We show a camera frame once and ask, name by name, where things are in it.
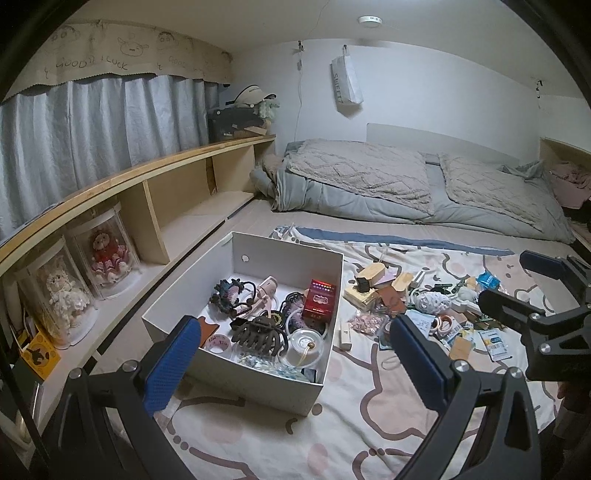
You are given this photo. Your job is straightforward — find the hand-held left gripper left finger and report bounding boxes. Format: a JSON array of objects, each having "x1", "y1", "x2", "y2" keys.
[{"x1": 44, "y1": 315, "x2": 205, "y2": 480}]

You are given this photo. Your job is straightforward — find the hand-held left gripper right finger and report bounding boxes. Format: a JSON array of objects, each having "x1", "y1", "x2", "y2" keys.
[{"x1": 389, "y1": 315, "x2": 544, "y2": 480}]

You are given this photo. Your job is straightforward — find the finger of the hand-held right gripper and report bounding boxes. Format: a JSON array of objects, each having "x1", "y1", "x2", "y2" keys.
[
  {"x1": 478, "y1": 287, "x2": 591, "y2": 366},
  {"x1": 519, "y1": 250, "x2": 591, "y2": 301}
]

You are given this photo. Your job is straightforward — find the white cardboard box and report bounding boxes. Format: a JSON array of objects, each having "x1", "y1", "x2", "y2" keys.
[{"x1": 141, "y1": 231, "x2": 345, "y2": 418}]

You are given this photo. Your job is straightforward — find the dark brown hair claw clip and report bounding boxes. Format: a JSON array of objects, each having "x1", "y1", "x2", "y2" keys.
[{"x1": 231, "y1": 316, "x2": 290, "y2": 359}]

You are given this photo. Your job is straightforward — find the blue patterned white pouch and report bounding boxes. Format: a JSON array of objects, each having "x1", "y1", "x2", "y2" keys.
[{"x1": 238, "y1": 354, "x2": 302, "y2": 378}]

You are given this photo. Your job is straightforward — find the red packet box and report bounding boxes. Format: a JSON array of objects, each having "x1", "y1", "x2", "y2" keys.
[{"x1": 302, "y1": 278, "x2": 339, "y2": 325}]

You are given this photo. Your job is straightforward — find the blue card packet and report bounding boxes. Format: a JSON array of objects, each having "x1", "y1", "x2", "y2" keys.
[{"x1": 480, "y1": 329, "x2": 512, "y2": 361}]

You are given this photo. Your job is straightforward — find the beige tape roll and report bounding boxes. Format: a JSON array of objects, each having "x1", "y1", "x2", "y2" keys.
[{"x1": 426, "y1": 313, "x2": 456, "y2": 336}]

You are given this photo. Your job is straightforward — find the brown leather card holder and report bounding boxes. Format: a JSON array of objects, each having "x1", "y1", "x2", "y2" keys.
[{"x1": 196, "y1": 316, "x2": 221, "y2": 350}]

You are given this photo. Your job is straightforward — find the white lace ball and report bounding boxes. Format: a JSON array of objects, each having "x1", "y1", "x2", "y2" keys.
[{"x1": 412, "y1": 292, "x2": 452, "y2": 318}]

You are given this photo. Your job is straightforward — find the pink beads bag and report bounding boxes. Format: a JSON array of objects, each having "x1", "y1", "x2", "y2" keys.
[{"x1": 348, "y1": 313, "x2": 389, "y2": 336}]

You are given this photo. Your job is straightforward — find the brown leather pouch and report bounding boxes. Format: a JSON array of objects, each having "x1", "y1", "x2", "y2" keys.
[{"x1": 373, "y1": 285, "x2": 408, "y2": 317}]

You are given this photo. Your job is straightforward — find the pink clothes pile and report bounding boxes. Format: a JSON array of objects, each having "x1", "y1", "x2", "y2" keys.
[{"x1": 549, "y1": 161, "x2": 591, "y2": 209}]

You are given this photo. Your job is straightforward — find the beige quilted pillow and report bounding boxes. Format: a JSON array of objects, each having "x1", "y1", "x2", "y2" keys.
[
  {"x1": 438, "y1": 154, "x2": 563, "y2": 232},
  {"x1": 283, "y1": 138, "x2": 435, "y2": 216}
]

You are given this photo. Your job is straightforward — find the white pink printed blanket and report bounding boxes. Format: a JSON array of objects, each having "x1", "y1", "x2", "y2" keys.
[{"x1": 152, "y1": 224, "x2": 578, "y2": 480}]

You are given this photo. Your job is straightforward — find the wooden block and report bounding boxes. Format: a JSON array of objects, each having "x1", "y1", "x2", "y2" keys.
[{"x1": 344, "y1": 285, "x2": 376, "y2": 308}]

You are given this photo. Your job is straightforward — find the clear round container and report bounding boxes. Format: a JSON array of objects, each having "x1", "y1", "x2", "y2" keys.
[{"x1": 285, "y1": 327, "x2": 325, "y2": 371}]

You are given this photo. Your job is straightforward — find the pink hair clip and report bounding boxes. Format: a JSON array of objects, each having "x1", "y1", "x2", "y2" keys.
[{"x1": 252, "y1": 275, "x2": 281, "y2": 320}]

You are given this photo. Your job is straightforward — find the red doll in clear case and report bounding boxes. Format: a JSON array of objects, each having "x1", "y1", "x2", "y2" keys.
[{"x1": 67, "y1": 207, "x2": 140, "y2": 302}]

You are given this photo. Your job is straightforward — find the yellow box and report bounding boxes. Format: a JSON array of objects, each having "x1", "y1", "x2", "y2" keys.
[{"x1": 21, "y1": 329, "x2": 62, "y2": 380}]

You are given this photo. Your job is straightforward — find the white doll in clear case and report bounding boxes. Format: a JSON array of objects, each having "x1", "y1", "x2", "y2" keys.
[{"x1": 16, "y1": 234, "x2": 101, "y2": 350}]

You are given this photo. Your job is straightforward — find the black scrunchie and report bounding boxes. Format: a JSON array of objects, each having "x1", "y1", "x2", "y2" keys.
[{"x1": 281, "y1": 290, "x2": 306, "y2": 320}]

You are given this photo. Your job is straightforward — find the white headboard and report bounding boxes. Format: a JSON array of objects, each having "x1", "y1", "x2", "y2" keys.
[{"x1": 367, "y1": 122, "x2": 542, "y2": 168}]

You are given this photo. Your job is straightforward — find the grey duvet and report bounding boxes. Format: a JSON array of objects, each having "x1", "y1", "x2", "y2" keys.
[{"x1": 250, "y1": 142, "x2": 576, "y2": 244}]

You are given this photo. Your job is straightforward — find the wooden shelf unit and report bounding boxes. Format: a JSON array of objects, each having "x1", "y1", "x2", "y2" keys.
[{"x1": 0, "y1": 134, "x2": 278, "y2": 444}]

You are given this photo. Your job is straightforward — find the grey curtain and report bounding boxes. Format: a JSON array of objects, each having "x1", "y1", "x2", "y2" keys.
[{"x1": 0, "y1": 74, "x2": 223, "y2": 241}]

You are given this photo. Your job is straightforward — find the dark bag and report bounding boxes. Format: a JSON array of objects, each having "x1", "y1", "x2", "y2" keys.
[{"x1": 207, "y1": 106, "x2": 271, "y2": 142}]

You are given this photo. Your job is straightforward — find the white paper bag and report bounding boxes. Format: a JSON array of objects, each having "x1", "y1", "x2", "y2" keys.
[{"x1": 330, "y1": 45, "x2": 364, "y2": 107}]

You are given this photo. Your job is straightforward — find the green plush toy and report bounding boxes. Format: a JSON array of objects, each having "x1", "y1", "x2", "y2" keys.
[{"x1": 256, "y1": 96, "x2": 281, "y2": 124}]

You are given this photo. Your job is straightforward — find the white visor cap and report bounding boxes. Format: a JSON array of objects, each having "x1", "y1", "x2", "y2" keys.
[{"x1": 232, "y1": 84, "x2": 279, "y2": 110}]

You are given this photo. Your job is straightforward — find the beige printed valance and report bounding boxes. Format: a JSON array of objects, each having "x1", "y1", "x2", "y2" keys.
[{"x1": 4, "y1": 20, "x2": 232, "y2": 101}]

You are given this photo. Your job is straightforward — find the black hair ties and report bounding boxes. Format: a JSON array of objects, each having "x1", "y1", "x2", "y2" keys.
[{"x1": 239, "y1": 277, "x2": 260, "y2": 315}]

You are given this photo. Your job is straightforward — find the hanging white cable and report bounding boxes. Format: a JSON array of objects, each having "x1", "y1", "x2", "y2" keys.
[{"x1": 294, "y1": 41, "x2": 306, "y2": 140}]

